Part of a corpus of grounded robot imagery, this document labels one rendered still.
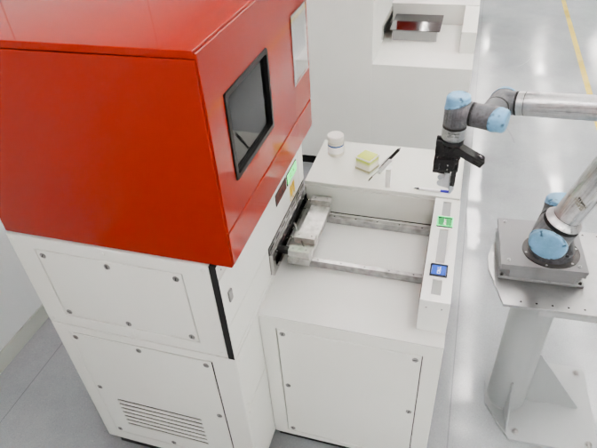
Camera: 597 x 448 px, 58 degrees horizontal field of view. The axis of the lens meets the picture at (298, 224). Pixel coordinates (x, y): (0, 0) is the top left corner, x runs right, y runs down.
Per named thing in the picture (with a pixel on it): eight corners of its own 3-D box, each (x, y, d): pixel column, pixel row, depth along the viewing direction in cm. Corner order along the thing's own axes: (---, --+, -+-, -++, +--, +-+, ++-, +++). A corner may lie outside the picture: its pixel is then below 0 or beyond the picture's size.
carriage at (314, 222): (288, 263, 198) (287, 257, 197) (314, 205, 225) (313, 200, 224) (308, 267, 196) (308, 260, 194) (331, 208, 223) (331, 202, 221)
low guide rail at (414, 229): (306, 220, 223) (306, 213, 221) (307, 216, 225) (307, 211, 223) (428, 236, 211) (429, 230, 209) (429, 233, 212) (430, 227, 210)
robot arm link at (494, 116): (516, 100, 163) (481, 93, 168) (505, 115, 155) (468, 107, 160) (511, 124, 167) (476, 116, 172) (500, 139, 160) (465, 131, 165)
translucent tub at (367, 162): (354, 170, 224) (354, 156, 220) (364, 162, 228) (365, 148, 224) (369, 176, 220) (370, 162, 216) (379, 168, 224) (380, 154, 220)
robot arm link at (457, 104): (469, 102, 159) (441, 96, 163) (464, 134, 166) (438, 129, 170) (478, 92, 164) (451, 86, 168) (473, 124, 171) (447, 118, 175)
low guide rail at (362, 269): (287, 262, 203) (286, 256, 201) (289, 259, 205) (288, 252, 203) (421, 284, 191) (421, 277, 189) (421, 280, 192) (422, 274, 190)
